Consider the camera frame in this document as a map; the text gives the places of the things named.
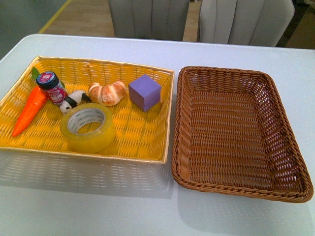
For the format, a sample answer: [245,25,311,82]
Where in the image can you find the orange toy carrot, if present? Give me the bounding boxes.
[11,66,50,137]

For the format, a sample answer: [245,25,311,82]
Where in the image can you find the small dark jar red label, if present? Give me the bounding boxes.
[36,71,67,106]

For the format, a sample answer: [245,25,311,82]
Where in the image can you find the grey chair right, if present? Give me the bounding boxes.
[197,0,295,47]

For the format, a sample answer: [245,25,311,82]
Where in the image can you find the grey chair left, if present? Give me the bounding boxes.
[109,0,190,41]

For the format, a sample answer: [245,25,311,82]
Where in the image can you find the yellow clear tape roll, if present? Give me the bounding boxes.
[60,103,116,154]

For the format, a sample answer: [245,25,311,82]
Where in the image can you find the brown wicker basket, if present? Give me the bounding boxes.
[171,66,314,203]

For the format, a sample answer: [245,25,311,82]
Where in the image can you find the toy panda figurine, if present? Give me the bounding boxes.
[60,90,91,115]

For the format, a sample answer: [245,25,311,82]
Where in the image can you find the yellow woven basket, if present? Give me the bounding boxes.
[0,56,174,164]

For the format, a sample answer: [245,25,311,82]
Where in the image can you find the purple cube block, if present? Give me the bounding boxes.
[128,74,161,112]

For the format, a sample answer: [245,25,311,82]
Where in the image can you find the grey chair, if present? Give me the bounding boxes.
[109,0,190,41]
[197,0,295,47]

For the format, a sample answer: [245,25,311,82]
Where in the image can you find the toy croissant bread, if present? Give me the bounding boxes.
[88,81,127,106]

